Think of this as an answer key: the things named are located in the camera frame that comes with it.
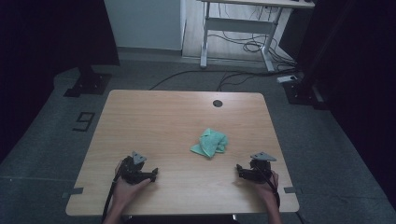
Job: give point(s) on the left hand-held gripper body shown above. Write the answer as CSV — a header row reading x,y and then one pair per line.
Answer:
x,y
132,172

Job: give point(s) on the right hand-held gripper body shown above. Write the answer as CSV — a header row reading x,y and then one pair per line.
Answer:
x,y
258,171

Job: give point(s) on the green cloth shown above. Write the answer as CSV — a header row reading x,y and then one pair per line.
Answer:
x,y
211,143

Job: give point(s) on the person's left hand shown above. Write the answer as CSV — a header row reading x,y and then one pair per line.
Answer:
x,y
124,191

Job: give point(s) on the person's right hand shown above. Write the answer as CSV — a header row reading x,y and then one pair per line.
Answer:
x,y
267,189

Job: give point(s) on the grey tape piece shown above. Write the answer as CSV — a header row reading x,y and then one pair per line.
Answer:
x,y
291,189
73,192

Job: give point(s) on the black table grommet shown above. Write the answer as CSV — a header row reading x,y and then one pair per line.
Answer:
x,y
217,103

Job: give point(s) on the black stand base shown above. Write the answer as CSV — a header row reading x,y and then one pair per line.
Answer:
x,y
90,84
300,93

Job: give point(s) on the white power strip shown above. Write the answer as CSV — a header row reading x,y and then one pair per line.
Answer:
x,y
287,78

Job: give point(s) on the black curtain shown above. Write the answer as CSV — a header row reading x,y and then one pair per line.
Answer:
x,y
358,62
46,37

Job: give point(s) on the white desk frame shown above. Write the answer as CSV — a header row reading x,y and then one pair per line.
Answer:
x,y
239,25

